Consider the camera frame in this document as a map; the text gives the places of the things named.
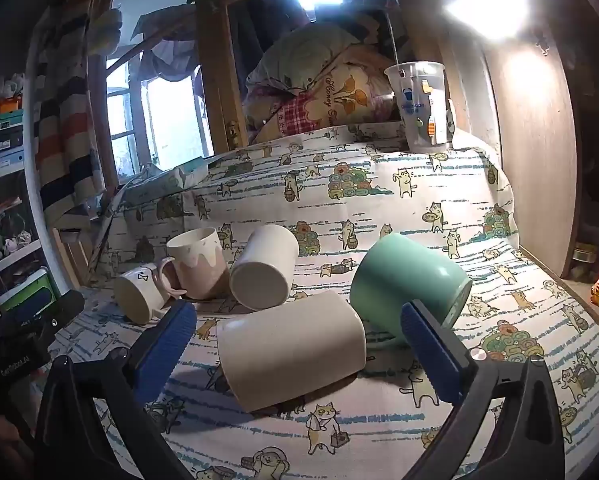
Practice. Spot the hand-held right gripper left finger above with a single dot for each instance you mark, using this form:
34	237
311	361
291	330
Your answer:
162	347

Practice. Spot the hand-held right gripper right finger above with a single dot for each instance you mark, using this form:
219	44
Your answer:
429	352

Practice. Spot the large cream cup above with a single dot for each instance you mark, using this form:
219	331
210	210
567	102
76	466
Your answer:
289	350

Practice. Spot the mint green cup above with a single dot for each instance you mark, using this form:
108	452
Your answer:
404	275

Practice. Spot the white cup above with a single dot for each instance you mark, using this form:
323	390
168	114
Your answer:
264	270

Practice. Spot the clear printed plastic cup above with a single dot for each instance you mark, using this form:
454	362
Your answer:
419	105

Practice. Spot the green storage box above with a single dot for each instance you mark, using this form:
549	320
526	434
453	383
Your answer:
26	295

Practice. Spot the small white mug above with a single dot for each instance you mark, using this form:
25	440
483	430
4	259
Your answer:
139	292

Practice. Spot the pink mug with white drip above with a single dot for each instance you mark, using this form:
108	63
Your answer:
199	265

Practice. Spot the cat printed cloth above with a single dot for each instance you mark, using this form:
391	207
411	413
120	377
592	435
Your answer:
359	200

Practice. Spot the teal tissue pack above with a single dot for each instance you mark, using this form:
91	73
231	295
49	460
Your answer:
172	177

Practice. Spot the small metal tin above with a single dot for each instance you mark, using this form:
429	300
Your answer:
584	254

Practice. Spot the stack of shoe boxes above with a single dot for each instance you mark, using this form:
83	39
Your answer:
1	135

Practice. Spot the striped hanging cloth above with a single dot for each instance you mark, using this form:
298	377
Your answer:
64	125

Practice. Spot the window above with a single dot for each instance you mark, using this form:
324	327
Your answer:
169	115

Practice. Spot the grey hanging curtain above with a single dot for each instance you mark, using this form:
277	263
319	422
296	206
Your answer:
167	60

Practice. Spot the bundle of printed bedding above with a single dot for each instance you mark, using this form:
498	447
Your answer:
319	80

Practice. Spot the bright lamp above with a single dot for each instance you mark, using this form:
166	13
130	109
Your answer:
487	5

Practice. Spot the wooden post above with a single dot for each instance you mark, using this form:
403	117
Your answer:
219	75

